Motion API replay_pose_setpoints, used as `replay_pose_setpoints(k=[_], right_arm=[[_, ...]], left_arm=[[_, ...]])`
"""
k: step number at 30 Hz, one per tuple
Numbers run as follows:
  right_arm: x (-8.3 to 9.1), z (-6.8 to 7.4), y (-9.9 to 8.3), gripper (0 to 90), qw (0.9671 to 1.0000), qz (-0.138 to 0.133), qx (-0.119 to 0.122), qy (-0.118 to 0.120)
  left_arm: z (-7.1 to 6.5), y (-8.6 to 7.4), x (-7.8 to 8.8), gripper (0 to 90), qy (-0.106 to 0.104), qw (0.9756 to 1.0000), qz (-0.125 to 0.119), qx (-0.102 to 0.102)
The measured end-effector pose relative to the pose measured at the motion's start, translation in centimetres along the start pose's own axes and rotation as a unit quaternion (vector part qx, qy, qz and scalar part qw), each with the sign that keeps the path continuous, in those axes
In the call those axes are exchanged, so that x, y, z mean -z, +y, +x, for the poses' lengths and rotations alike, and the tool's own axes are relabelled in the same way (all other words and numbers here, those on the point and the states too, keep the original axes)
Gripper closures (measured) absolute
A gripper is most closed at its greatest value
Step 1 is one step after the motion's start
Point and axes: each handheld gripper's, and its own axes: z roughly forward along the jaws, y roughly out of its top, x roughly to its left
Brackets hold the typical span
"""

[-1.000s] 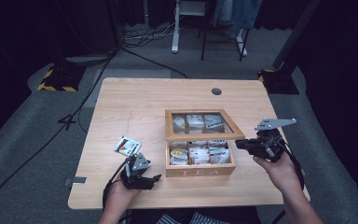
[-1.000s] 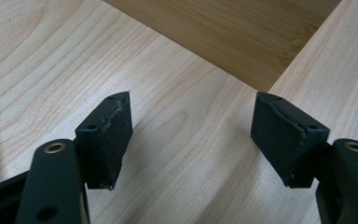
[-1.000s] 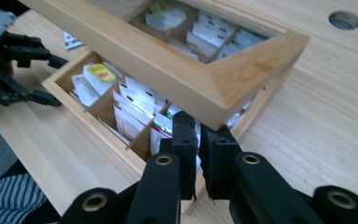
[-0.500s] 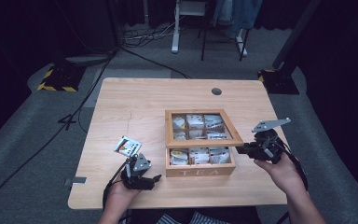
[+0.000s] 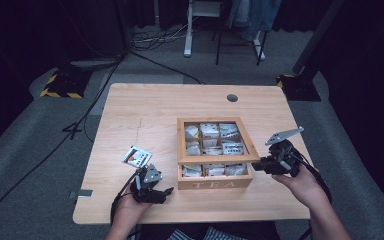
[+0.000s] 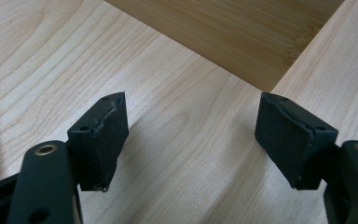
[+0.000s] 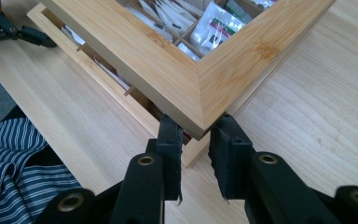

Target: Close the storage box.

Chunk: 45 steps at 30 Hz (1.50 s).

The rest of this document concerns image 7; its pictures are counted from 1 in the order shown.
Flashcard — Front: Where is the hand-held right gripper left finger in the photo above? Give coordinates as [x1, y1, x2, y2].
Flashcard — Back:
[145, 115, 185, 203]

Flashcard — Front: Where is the striped blue shirt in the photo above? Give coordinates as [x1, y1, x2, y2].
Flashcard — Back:
[0, 117, 82, 224]

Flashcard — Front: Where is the white packet with red-green label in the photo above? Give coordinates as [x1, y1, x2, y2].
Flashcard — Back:
[189, 1, 247, 57]

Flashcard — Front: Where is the grey-green tea packet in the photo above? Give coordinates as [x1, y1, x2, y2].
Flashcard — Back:
[224, 0, 255, 25]

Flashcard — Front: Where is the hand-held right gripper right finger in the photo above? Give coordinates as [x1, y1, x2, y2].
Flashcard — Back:
[207, 113, 257, 201]

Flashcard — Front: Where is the row of white tea packets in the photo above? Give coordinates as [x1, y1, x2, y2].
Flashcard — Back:
[124, 0, 205, 43]

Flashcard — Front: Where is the bamboo tea box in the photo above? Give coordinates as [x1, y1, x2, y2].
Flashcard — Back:
[26, 3, 296, 168]

